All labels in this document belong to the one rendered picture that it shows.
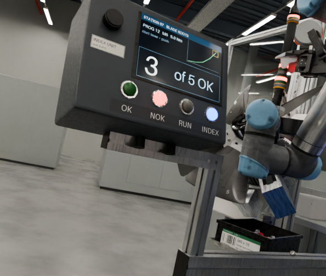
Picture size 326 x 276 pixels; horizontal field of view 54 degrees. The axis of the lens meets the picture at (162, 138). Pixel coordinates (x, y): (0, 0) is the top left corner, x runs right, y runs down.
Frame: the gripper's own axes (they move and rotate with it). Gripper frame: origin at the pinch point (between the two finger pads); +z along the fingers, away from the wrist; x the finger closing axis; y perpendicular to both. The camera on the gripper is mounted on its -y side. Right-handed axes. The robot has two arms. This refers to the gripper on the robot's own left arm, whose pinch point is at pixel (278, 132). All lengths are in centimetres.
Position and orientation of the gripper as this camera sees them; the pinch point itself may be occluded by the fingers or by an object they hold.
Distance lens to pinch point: 114.4
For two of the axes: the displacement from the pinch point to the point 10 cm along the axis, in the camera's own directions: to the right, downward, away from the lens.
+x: -1.1, 9.9, -0.8
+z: 3.9, 1.2, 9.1
